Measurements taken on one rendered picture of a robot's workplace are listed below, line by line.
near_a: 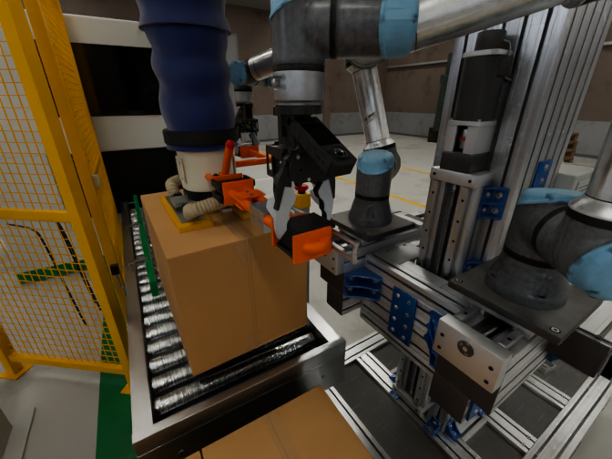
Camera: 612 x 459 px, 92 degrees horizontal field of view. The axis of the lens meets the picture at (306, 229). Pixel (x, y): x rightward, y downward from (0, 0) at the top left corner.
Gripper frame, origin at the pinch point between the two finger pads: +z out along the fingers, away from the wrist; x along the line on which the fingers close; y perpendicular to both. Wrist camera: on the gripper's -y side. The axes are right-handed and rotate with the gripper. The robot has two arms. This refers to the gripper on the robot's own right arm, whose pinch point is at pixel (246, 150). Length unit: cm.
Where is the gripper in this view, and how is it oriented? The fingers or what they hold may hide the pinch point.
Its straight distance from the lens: 140.9
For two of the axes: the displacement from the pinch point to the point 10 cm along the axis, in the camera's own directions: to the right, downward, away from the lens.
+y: 5.4, 3.4, -7.7
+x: 8.4, -2.2, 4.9
